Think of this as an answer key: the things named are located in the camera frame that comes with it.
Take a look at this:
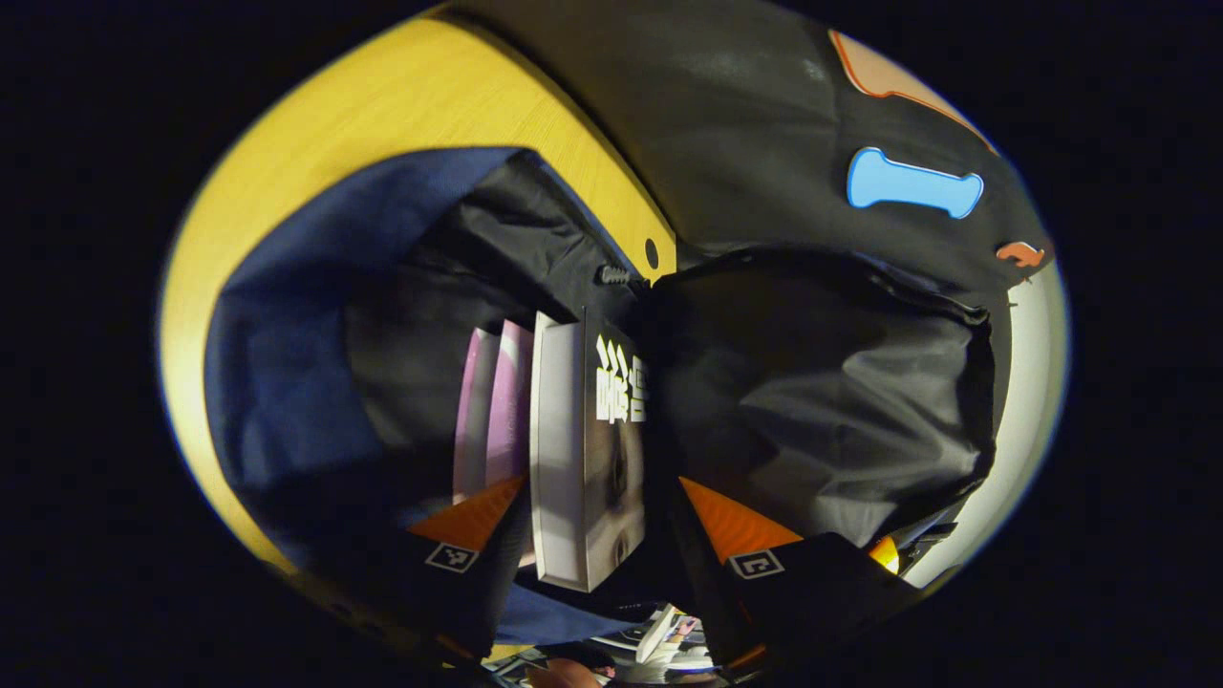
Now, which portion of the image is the black backdrop cloth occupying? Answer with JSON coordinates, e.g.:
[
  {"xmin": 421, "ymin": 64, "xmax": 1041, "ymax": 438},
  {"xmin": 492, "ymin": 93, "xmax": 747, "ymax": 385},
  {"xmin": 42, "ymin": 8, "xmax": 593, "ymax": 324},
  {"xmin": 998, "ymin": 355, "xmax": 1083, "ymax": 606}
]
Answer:
[{"xmin": 449, "ymin": 0, "xmax": 1057, "ymax": 297}]

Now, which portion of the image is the black face cover book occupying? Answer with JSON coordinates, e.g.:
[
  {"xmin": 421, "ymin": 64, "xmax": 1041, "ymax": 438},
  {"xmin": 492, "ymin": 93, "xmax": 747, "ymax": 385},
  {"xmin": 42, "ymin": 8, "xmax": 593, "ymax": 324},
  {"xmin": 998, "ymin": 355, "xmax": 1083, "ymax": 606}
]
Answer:
[{"xmin": 530, "ymin": 308, "xmax": 651, "ymax": 593}]

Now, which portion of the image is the blue schoolbag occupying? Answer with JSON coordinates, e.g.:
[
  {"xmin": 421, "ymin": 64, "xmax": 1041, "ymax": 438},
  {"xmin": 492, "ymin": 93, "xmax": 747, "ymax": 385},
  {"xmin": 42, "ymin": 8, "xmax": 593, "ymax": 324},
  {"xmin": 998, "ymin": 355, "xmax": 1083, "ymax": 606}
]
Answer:
[{"xmin": 204, "ymin": 146, "xmax": 997, "ymax": 646}]

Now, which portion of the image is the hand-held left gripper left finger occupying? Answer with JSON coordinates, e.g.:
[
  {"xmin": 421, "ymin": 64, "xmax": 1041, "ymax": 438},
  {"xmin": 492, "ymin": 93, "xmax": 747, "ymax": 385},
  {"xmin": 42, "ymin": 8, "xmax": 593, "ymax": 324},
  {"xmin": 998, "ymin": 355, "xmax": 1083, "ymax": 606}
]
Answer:
[{"xmin": 330, "ymin": 475, "xmax": 531, "ymax": 660}]

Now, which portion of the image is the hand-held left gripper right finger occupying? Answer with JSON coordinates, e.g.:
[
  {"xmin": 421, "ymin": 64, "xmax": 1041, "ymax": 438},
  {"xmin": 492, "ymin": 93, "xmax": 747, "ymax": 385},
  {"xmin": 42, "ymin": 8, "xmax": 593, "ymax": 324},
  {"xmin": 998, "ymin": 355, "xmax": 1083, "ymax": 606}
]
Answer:
[{"xmin": 674, "ymin": 475, "xmax": 923, "ymax": 670}]

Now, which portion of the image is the pink book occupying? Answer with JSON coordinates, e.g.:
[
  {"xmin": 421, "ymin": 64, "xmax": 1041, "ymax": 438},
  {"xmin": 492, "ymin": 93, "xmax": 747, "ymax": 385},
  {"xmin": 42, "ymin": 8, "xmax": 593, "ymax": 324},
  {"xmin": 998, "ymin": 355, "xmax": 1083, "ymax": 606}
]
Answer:
[{"xmin": 452, "ymin": 320, "xmax": 536, "ymax": 507}]

